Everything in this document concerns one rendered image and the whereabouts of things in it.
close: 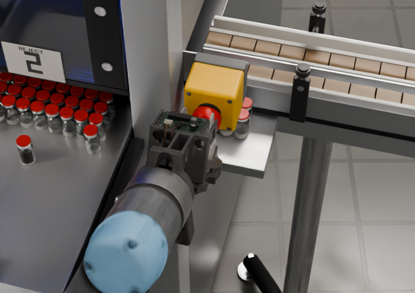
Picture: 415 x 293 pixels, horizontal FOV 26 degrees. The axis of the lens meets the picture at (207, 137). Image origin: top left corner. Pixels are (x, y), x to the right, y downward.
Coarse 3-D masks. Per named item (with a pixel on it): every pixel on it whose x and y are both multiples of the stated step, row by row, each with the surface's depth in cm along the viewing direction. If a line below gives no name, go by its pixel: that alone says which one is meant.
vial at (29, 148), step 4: (20, 148) 127; (24, 148) 127; (28, 148) 127; (32, 148) 128; (20, 152) 127; (24, 152) 127; (28, 152) 127; (32, 152) 128; (20, 160) 129; (24, 164) 129; (28, 164) 129
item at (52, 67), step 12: (12, 48) 122; (24, 48) 122; (36, 48) 121; (12, 60) 124; (24, 60) 124; (48, 60) 122; (60, 60) 122; (12, 72) 126; (24, 72) 126; (48, 72) 124; (60, 72) 124
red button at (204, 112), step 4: (196, 108) 120; (200, 108) 119; (204, 108) 119; (208, 108) 119; (212, 108) 119; (196, 112) 119; (200, 112) 119; (204, 112) 118; (208, 112) 118; (212, 112) 119; (216, 112) 119; (196, 116) 119; (200, 116) 118; (204, 116) 118; (208, 116) 118; (216, 116) 119; (220, 116) 120; (220, 120) 120
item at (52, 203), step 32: (32, 128) 134; (128, 128) 130; (0, 160) 130; (64, 160) 130; (96, 160) 130; (0, 192) 127; (32, 192) 127; (64, 192) 127; (96, 192) 127; (0, 224) 123; (32, 224) 123; (64, 224) 123; (96, 224) 122; (0, 256) 120; (32, 256) 120; (64, 256) 120; (0, 288) 115; (32, 288) 113; (64, 288) 113
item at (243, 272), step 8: (248, 256) 214; (256, 256) 215; (240, 264) 220; (248, 264) 213; (256, 264) 211; (240, 272) 218; (248, 272) 212; (256, 272) 209; (264, 272) 208; (248, 280) 217; (256, 280) 208; (264, 280) 206; (272, 280) 206; (264, 288) 204; (272, 288) 203
